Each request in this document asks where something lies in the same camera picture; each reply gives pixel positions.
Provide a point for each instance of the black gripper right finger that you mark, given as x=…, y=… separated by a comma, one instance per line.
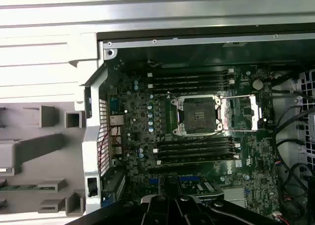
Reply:
x=197, y=212

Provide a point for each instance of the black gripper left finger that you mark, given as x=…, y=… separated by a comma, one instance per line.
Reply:
x=157, y=210

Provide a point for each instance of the metal socket cover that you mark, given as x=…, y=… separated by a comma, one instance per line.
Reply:
x=255, y=111

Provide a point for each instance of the CPU socket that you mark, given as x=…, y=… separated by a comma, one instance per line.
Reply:
x=197, y=114

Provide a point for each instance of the silver chipset heatsink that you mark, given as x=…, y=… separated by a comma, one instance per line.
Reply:
x=233, y=194

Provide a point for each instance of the black expansion slot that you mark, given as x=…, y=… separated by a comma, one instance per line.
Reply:
x=172, y=169

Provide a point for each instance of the black RAM slot bank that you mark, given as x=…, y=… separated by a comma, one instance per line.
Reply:
x=187, y=79
x=197, y=150

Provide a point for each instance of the green motherboard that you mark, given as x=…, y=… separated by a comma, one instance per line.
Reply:
x=253, y=146

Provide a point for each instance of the black open PC case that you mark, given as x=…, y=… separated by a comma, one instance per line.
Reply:
x=89, y=146

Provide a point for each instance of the grey parts rack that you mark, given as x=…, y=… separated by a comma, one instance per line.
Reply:
x=49, y=161

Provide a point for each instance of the green RAM stick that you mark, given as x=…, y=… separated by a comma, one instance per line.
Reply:
x=19, y=188

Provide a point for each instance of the silver coin battery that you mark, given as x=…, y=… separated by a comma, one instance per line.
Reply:
x=257, y=84

